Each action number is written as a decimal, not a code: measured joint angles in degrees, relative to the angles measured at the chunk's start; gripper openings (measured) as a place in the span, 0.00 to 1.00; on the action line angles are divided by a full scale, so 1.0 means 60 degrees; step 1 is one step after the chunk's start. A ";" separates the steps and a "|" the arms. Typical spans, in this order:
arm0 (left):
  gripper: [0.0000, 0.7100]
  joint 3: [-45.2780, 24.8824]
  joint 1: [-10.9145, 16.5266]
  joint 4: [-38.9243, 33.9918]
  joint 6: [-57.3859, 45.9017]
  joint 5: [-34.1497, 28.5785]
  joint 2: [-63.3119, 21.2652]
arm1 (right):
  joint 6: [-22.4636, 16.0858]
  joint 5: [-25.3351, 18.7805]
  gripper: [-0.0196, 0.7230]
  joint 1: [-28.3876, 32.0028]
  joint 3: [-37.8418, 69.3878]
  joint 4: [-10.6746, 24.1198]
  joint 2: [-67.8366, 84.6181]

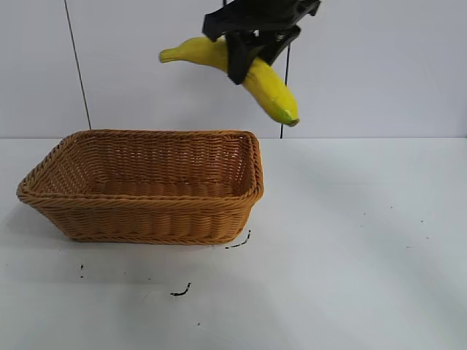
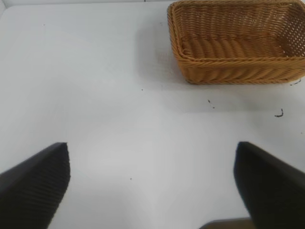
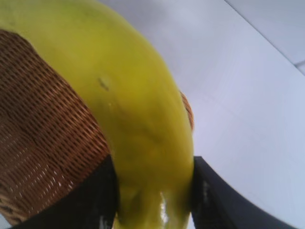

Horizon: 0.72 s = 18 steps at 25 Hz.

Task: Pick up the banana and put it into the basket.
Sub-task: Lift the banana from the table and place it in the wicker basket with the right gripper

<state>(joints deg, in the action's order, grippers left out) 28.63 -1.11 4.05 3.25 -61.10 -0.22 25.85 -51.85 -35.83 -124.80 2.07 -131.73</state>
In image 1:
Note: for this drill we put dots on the brown woven wicker basket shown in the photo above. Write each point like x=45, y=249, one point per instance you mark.
x=146, y=218

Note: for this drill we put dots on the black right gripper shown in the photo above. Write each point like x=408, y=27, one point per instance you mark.
x=255, y=16

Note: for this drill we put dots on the yellow banana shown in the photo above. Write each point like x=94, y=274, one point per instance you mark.
x=270, y=85

